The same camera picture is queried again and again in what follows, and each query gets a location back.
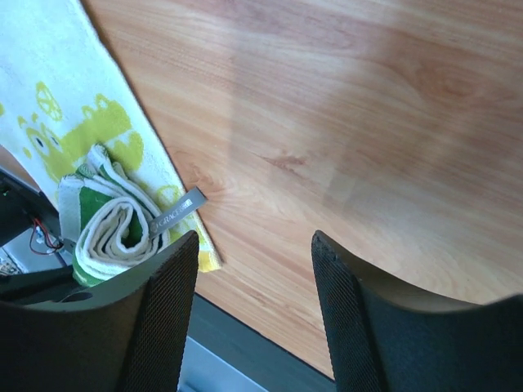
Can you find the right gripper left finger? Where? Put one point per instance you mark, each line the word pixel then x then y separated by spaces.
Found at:
pixel 125 334

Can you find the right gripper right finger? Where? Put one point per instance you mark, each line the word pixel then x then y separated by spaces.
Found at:
pixel 385 334

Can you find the green cream patterned towel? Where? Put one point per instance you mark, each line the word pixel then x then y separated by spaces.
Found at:
pixel 113 224

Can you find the yellow lime patterned towel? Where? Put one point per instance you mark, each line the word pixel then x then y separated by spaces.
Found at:
pixel 62 93

